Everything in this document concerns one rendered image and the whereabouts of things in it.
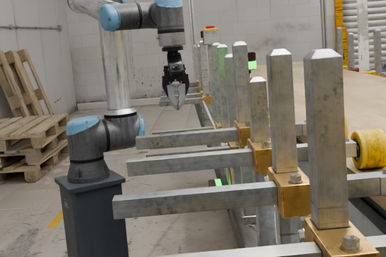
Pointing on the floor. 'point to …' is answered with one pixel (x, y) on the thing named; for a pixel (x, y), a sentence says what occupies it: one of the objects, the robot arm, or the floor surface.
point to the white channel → (362, 23)
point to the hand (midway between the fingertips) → (177, 106)
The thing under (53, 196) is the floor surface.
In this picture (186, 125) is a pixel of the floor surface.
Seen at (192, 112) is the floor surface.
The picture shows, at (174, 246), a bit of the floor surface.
